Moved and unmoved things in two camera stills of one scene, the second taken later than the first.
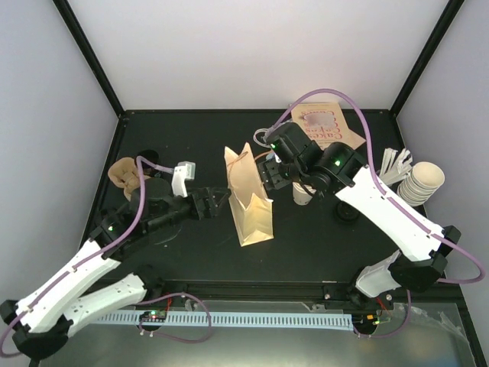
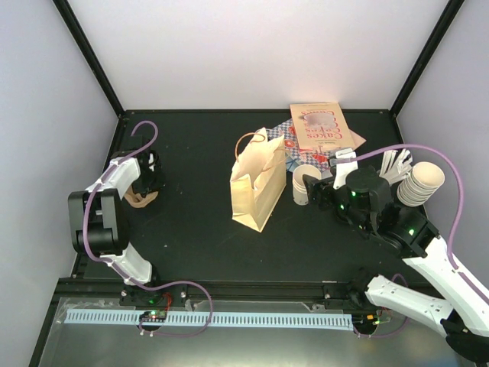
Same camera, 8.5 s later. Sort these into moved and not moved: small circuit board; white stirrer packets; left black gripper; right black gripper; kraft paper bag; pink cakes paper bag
Moved: right black gripper; left black gripper; kraft paper bag
Not moved: small circuit board; white stirrer packets; pink cakes paper bag
